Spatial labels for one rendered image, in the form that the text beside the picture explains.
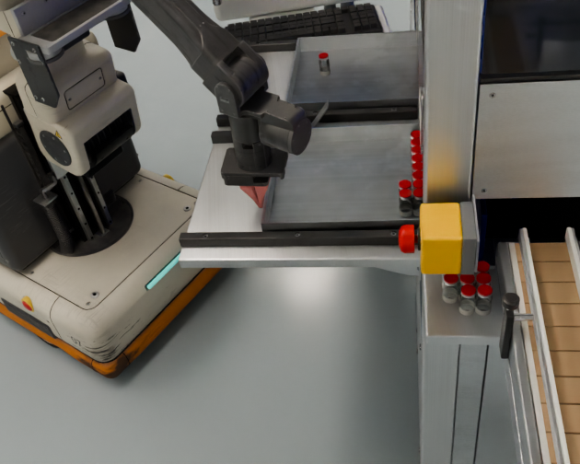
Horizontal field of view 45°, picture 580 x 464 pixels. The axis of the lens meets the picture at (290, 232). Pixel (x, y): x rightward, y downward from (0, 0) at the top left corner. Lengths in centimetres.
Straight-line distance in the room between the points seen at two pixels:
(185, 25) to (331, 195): 40
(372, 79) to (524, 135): 62
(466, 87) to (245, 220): 49
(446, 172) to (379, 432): 109
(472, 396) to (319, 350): 79
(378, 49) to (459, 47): 76
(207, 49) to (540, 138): 46
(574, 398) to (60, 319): 148
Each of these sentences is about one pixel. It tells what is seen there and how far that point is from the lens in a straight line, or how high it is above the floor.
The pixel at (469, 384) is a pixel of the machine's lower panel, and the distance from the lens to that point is 136.
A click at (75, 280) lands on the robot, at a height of 28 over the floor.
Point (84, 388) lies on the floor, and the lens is 221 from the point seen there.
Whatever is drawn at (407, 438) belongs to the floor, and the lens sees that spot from 193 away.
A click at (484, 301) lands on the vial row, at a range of 102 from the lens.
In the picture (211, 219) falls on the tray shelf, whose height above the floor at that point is 88.
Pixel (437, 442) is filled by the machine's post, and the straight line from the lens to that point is 154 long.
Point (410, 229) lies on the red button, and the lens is 96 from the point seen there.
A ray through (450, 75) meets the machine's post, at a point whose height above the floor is 122.
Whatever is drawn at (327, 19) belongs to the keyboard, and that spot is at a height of 83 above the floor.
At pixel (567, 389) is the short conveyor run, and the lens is 93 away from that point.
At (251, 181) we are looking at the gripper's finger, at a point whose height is 98.
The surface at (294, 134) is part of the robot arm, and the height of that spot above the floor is 109.
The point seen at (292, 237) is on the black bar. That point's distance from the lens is 113.
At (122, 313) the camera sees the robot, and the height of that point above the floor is 24.
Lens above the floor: 169
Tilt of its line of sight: 44 degrees down
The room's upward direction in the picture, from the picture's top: 10 degrees counter-clockwise
